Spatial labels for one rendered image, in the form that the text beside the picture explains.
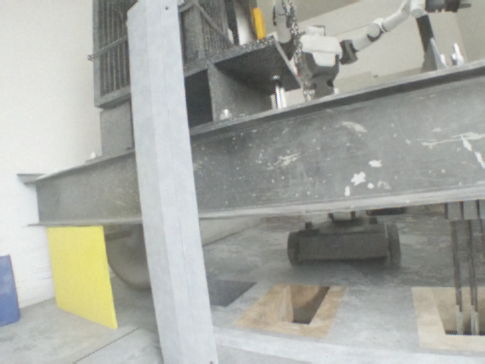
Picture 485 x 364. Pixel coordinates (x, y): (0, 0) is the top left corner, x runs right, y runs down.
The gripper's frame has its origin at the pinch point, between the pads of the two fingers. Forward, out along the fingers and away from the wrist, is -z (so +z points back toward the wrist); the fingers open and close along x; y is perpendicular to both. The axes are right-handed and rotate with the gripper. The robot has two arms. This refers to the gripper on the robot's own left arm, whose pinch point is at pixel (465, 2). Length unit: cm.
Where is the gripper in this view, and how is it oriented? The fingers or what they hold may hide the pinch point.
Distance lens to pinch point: 184.5
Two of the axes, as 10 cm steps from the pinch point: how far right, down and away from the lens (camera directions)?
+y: 1.8, -9.8, 0.5
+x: -5.0, -1.4, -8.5
